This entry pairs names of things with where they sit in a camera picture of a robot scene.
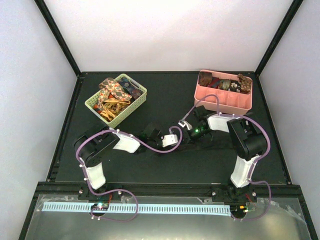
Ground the black necktie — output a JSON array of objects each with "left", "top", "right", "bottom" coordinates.
[{"left": 176, "top": 139, "right": 234, "bottom": 152}]

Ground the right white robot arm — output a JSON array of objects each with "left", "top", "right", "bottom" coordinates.
[{"left": 178, "top": 112, "right": 271, "bottom": 202}]

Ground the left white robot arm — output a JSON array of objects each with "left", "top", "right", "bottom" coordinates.
[{"left": 73, "top": 122, "right": 180, "bottom": 200}]

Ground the rolled red tie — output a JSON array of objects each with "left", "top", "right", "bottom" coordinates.
[{"left": 207, "top": 77, "right": 221, "bottom": 89}]

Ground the navy patterned necktie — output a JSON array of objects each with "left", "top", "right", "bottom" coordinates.
[{"left": 117, "top": 77, "right": 143, "bottom": 100}]

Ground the rolled olive tie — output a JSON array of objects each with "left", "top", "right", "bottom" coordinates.
[{"left": 218, "top": 79, "right": 232, "bottom": 91}]

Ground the pink divided organizer box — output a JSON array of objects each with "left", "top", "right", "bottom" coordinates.
[{"left": 194, "top": 69, "right": 253, "bottom": 115}]

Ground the yellow necktie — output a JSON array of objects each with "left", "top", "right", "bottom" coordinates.
[{"left": 99, "top": 98, "right": 131, "bottom": 122}]

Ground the rolled dark floral tie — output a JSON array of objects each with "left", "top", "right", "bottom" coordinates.
[{"left": 228, "top": 80, "right": 242, "bottom": 93}]

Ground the rolled brown dotted tie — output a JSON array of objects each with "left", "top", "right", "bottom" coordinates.
[{"left": 237, "top": 73, "right": 252, "bottom": 94}]

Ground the floral orange necktie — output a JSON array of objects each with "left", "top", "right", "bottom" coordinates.
[{"left": 97, "top": 77, "right": 132, "bottom": 109}]

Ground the green plastic basket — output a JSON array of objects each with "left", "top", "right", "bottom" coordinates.
[{"left": 84, "top": 73, "right": 147, "bottom": 128}]

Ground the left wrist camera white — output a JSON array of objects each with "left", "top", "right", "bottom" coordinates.
[{"left": 161, "top": 134, "right": 179, "bottom": 148}]

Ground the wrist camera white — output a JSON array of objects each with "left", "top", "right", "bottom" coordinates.
[
  {"left": 161, "top": 134, "right": 179, "bottom": 148},
  {"left": 178, "top": 119, "right": 193, "bottom": 131}
]

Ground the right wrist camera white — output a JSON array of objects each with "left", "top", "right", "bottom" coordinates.
[{"left": 178, "top": 119, "right": 193, "bottom": 131}]

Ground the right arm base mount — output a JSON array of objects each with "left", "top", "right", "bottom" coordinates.
[{"left": 211, "top": 183, "right": 257, "bottom": 203}]

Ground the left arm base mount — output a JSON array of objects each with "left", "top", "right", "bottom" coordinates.
[{"left": 78, "top": 183, "right": 123, "bottom": 202}]

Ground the black aluminium front rail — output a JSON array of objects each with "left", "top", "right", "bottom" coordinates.
[{"left": 37, "top": 181, "right": 305, "bottom": 198}]

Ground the light blue cable duct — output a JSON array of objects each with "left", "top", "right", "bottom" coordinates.
[{"left": 41, "top": 202, "right": 231, "bottom": 217}]

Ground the right black frame post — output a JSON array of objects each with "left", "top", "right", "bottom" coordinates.
[{"left": 255, "top": 0, "right": 304, "bottom": 77}]

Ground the black frame post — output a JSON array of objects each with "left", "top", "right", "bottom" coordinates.
[
  {"left": 255, "top": 0, "right": 304, "bottom": 77},
  {"left": 34, "top": 0, "right": 82, "bottom": 77}
]

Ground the left black frame post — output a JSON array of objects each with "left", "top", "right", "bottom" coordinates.
[{"left": 34, "top": 0, "right": 82, "bottom": 77}]

